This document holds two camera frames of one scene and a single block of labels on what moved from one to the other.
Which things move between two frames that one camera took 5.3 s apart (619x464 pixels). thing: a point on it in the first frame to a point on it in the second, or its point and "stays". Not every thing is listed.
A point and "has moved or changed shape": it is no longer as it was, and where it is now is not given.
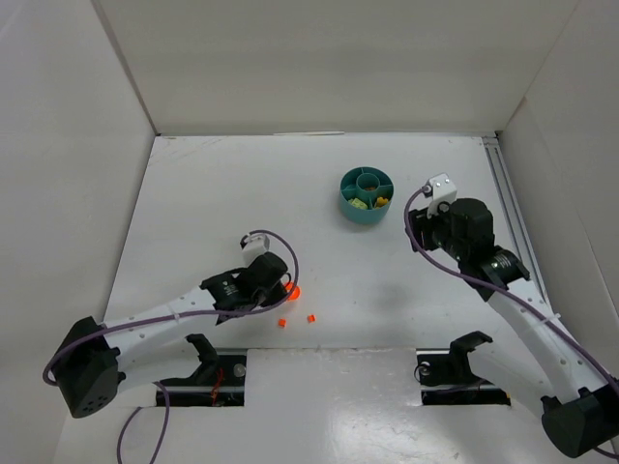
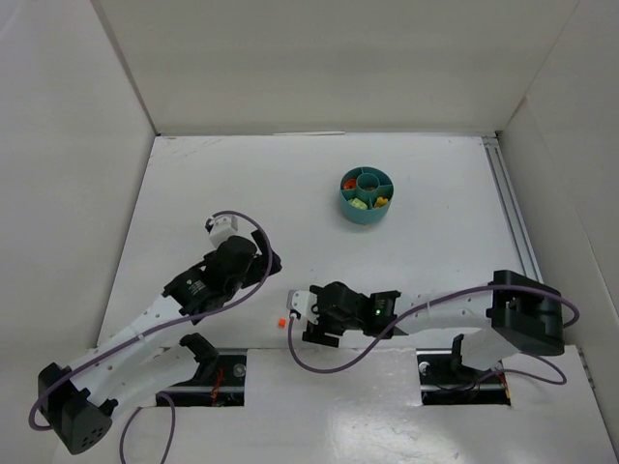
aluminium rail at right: (498, 159) stays
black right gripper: (421, 232) to (318, 314)
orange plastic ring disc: (295, 292) has moved or changed shape
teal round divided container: (366, 194) stays
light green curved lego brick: (357, 203) stays
